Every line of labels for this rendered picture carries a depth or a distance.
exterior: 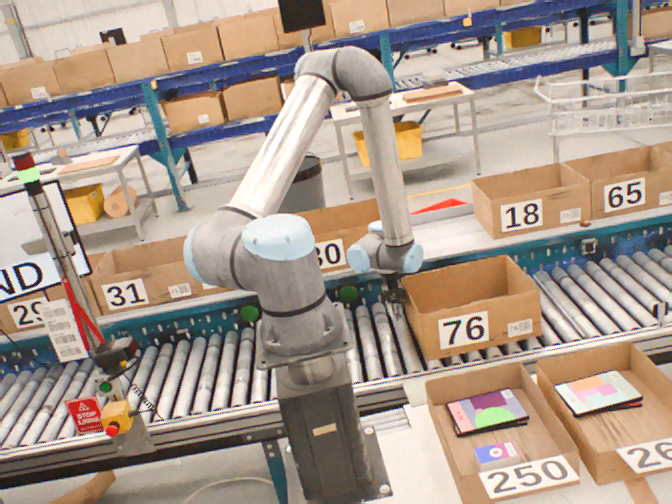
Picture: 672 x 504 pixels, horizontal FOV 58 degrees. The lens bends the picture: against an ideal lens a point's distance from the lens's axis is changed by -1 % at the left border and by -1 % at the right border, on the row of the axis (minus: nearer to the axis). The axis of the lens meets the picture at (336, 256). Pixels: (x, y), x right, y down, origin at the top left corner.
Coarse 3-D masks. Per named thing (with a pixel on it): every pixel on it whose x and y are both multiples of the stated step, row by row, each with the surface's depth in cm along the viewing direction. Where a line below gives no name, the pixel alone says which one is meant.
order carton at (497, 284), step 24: (480, 264) 219; (504, 264) 220; (408, 288) 219; (432, 288) 221; (456, 288) 222; (480, 288) 223; (504, 288) 224; (528, 288) 203; (408, 312) 216; (432, 312) 223; (456, 312) 192; (480, 312) 193; (504, 312) 194; (528, 312) 195; (432, 336) 194; (504, 336) 198; (528, 336) 199
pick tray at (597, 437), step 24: (552, 360) 172; (576, 360) 172; (600, 360) 173; (624, 360) 173; (648, 360) 163; (552, 384) 175; (648, 384) 165; (552, 408) 163; (648, 408) 159; (576, 432) 148; (600, 432) 155; (624, 432) 153; (648, 432) 151; (600, 456) 137; (600, 480) 140
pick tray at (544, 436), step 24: (432, 384) 173; (456, 384) 174; (480, 384) 175; (504, 384) 175; (528, 384) 168; (432, 408) 164; (528, 408) 168; (504, 432) 161; (528, 432) 159; (552, 432) 155; (456, 456) 157; (528, 456) 152; (552, 456) 150; (576, 456) 139; (456, 480) 145; (480, 480) 139
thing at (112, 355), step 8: (104, 344) 177; (112, 344) 175; (120, 344) 174; (128, 344) 174; (136, 344) 178; (96, 352) 174; (104, 352) 174; (112, 352) 173; (120, 352) 173; (128, 352) 174; (96, 360) 174; (104, 360) 174; (112, 360) 174; (120, 360) 174; (112, 368) 177; (120, 368) 177; (112, 376) 178
